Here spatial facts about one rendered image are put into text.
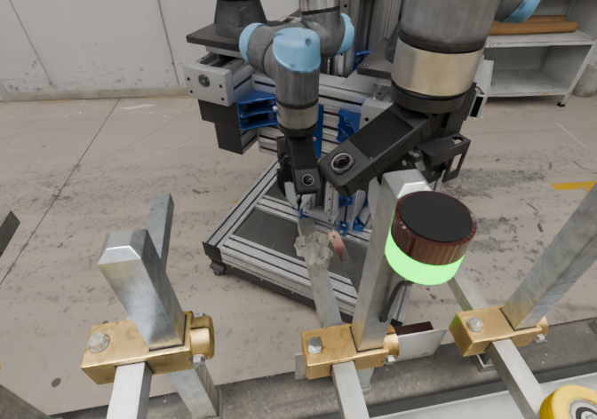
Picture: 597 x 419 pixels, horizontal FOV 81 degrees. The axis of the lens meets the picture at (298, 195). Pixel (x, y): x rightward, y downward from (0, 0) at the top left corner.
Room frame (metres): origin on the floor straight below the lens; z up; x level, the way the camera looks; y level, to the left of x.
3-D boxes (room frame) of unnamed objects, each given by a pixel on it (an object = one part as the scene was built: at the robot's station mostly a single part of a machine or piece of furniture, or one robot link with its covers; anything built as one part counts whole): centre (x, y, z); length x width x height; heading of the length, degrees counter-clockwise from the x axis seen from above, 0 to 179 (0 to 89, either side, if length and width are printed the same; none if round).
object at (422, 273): (0.19, -0.10, 1.13); 0.06 x 0.06 x 0.02
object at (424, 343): (0.26, -0.12, 0.75); 0.26 x 0.01 x 0.10; 100
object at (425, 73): (0.33, -0.13, 1.23); 0.08 x 0.08 x 0.05
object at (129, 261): (0.19, 0.15, 0.89); 0.03 x 0.03 x 0.48; 10
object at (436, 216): (0.19, -0.10, 1.06); 0.06 x 0.06 x 0.22; 10
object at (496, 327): (0.27, -0.32, 0.82); 0.13 x 0.06 x 0.05; 100
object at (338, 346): (0.23, -0.08, 0.85); 0.13 x 0.06 x 0.05; 100
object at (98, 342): (0.18, 0.22, 0.98); 0.02 x 0.02 x 0.01
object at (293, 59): (0.58, 0.00, 1.13); 0.09 x 0.08 x 0.11; 33
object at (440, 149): (0.33, -0.13, 1.15); 0.09 x 0.08 x 0.12; 120
